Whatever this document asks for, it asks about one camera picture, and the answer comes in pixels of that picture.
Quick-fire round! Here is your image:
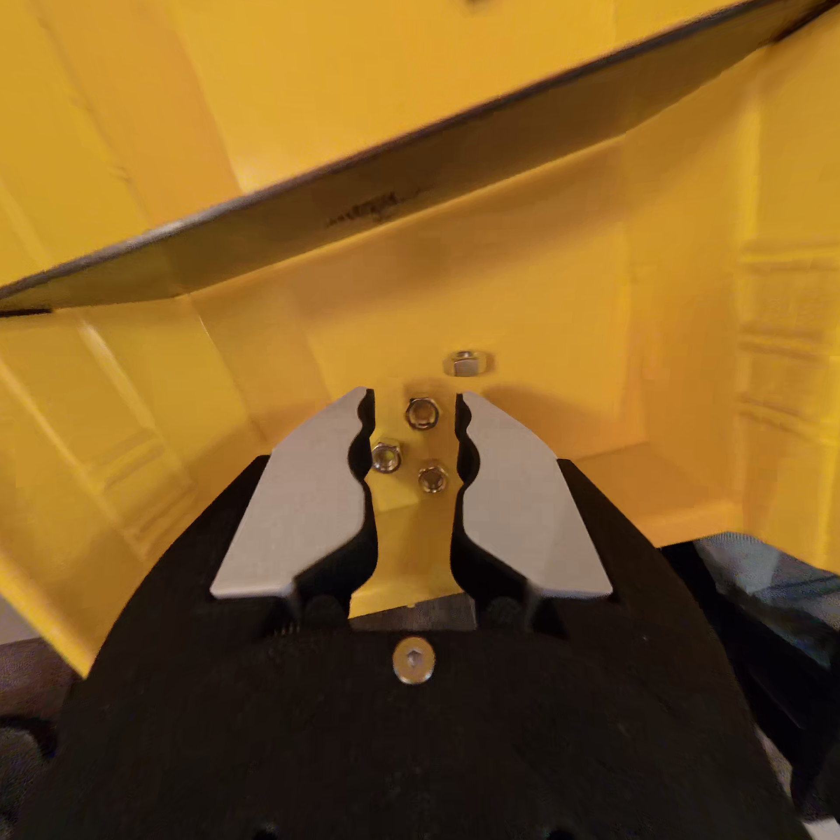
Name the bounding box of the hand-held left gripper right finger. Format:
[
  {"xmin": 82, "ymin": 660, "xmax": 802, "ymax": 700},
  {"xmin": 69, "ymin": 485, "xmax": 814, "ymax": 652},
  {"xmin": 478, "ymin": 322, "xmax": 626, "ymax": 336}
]
[{"xmin": 451, "ymin": 391, "xmax": 614, "ymax": 627}]

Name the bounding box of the yellow plastic bin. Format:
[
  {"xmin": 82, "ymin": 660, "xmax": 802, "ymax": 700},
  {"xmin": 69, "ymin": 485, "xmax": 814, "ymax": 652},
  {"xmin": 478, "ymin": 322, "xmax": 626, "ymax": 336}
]
[{"xmin": 0, "ymin": 0, "xmax": 840, "ymax": 678}]

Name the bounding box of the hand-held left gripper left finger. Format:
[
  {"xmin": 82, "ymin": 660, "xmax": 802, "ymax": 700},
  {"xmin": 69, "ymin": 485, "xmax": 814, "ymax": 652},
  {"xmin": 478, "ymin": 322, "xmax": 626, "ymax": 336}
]
[{"xmin": 210, "ymin": 386, "xmax": 379, "ymax": 614}]

